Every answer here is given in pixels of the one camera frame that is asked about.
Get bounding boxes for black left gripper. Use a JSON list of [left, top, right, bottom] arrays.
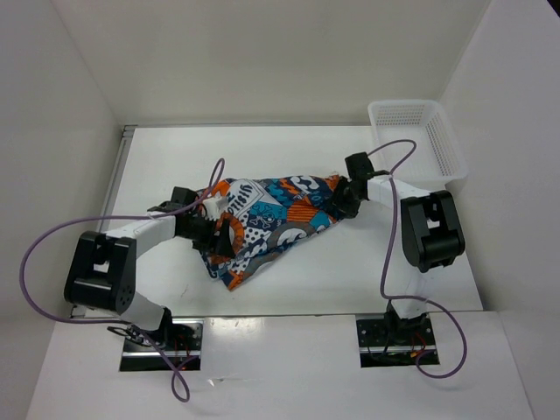
[[178, 214, 235, 258]]

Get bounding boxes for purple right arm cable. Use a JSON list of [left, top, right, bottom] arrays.
[[367, 139, 468, 378]]

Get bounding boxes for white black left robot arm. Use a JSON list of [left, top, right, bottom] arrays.
[[64, 187, 235, 350]]

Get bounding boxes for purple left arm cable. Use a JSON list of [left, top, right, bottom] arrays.
[[20, 157, 227, 403]]

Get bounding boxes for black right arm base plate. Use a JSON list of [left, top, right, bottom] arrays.
[[355, 311, 439, 368]]

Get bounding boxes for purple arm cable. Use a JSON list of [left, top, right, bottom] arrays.
[[367, 139, 468, 378], [20, 157, 227, 403]]

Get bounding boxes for white plastic basket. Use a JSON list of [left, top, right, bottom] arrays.
[[367, 100, 468, 190]]

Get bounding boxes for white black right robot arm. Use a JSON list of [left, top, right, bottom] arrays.
[[327, 152, 466, 344]]

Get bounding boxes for colourful patterned shorts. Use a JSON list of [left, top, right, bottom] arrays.
[[200, 174, 344, 291]]

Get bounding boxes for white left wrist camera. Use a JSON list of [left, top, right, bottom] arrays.
[[202, 196, 228, 221]]

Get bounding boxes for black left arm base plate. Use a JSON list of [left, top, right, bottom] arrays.
[[117, 318, 204, 373]]

